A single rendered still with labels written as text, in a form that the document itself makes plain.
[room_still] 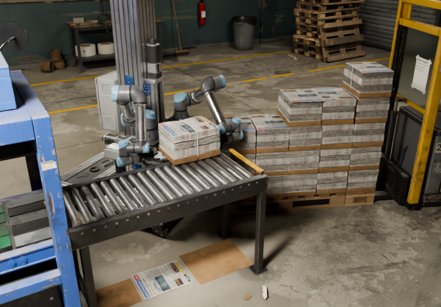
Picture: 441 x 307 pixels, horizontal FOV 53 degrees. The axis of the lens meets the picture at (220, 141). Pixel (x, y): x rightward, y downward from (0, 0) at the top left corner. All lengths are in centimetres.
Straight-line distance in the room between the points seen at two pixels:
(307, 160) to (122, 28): 192
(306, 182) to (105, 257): 185
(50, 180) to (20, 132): 27
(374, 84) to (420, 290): 165
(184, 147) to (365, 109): 167
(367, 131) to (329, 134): 34
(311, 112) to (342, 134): 37
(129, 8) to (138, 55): 36
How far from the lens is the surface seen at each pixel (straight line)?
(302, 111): 377
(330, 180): 415
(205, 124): 325
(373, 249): 385
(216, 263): 352
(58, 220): 229
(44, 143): 211
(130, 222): 267
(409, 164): 463
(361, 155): 415
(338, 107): 388
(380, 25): 1163
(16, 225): 277
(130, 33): 362
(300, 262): 358
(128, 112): 338
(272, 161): 388
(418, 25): 423
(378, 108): 403
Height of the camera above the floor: 222
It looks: 24 degrees down
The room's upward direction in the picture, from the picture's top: straight up
